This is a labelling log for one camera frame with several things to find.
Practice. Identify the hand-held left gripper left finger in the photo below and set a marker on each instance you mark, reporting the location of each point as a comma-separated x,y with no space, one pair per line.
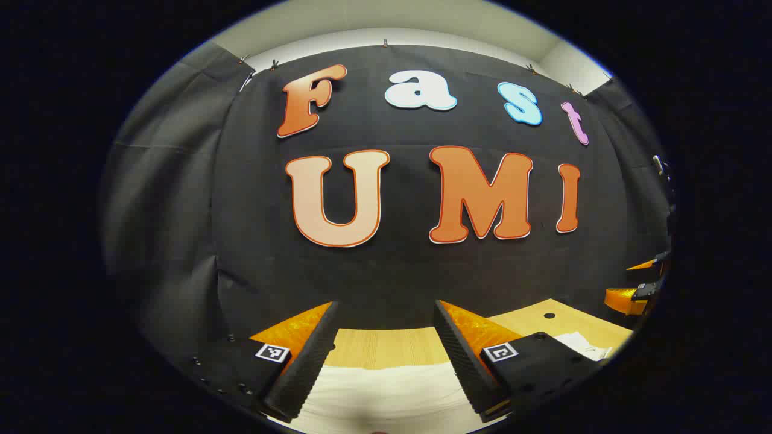
307,367

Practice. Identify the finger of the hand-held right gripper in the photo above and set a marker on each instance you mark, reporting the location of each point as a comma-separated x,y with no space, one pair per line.
645,263
624,299

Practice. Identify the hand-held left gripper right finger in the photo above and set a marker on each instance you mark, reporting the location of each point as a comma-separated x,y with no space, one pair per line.
461,361

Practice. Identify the white jeans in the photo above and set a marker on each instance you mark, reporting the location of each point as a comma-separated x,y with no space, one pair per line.
386,398

